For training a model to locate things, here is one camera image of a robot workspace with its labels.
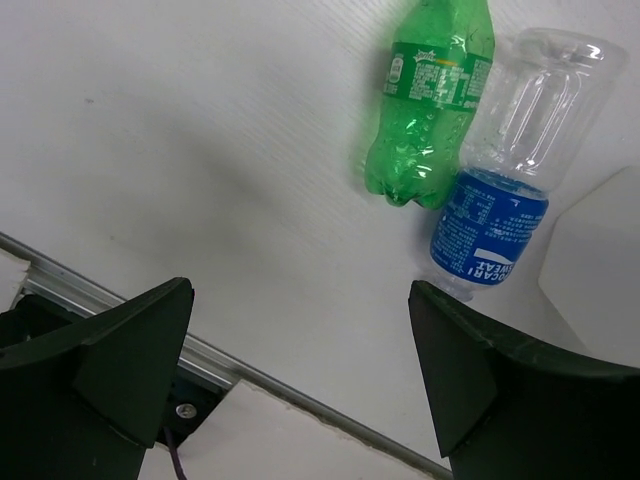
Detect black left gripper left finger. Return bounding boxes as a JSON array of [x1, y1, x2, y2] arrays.
[[1, 277, 194, 479]]

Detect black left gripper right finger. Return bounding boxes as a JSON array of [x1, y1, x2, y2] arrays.
[[408, 281, 639, 480]]

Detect blue label Pocari bottle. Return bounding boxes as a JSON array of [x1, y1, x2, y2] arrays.
[[429, 28, 629, 302]]

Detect green plastic soda bottle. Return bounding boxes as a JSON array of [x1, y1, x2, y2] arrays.
[[364, 0, 495, 210]]

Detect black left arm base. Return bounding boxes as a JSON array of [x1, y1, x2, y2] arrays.
[[0, 294, 236, 451]]

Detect white octagonal plastic bin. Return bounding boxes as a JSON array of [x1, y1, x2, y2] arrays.
[[539, 166, 640, 367]]

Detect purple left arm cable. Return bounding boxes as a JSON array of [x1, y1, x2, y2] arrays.
[[164, 427, 189, 480]]

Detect aluminium rail across table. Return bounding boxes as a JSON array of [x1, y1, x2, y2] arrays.
[[1, 234, 453, 479]]

